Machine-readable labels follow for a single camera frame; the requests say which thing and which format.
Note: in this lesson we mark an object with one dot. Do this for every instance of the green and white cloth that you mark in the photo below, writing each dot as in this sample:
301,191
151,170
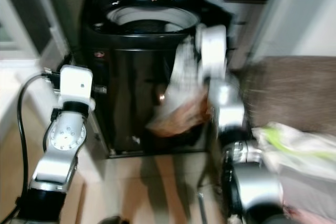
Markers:
294,142

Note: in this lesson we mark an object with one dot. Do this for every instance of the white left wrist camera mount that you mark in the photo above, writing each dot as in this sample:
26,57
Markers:
76,83

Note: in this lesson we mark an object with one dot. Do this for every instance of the brown fabric sofa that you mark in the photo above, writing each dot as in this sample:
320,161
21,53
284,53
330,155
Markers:
289,90

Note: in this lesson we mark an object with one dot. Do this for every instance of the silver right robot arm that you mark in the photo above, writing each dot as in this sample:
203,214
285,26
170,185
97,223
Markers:
252,182

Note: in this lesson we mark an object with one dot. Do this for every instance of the black top-loading washing machine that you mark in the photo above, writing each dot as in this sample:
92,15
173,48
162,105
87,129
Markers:
131,93

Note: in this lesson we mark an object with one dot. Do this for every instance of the white counter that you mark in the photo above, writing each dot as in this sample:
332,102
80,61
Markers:
18,98

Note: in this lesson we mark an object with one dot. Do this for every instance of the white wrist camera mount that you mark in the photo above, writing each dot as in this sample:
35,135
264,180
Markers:
76,83
212,51

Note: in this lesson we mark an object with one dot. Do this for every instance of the white and brown garment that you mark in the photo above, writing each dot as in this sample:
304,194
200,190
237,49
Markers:
181,103

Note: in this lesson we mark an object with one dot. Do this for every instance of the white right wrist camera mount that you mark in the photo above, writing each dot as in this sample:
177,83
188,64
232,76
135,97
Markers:
212,51

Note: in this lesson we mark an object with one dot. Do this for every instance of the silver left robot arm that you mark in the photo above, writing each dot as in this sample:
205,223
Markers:
63,140

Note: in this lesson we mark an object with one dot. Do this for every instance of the white framed window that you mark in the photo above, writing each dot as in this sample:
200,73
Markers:
10,19

